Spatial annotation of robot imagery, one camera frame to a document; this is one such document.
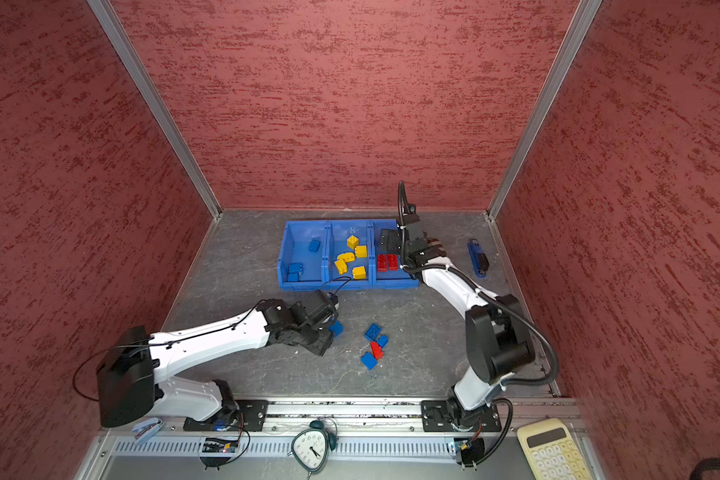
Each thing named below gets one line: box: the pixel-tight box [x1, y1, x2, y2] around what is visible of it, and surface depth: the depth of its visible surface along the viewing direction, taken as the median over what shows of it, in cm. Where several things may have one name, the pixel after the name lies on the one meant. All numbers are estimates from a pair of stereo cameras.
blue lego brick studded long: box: [364, 323, 382, 341], surface depth 91 cm
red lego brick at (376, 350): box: [370, 341, 384, 360], surface depth 86 cm
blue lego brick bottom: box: [360, 351, 378, 370], surface depth 85 cm
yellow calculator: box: [516, 418, 593, 480], surface depth 70 cm
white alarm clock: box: [287, 416, 339, 479], surface depth 68 cm
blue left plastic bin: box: [277, 220, 328, 290], surface depth 104 cm
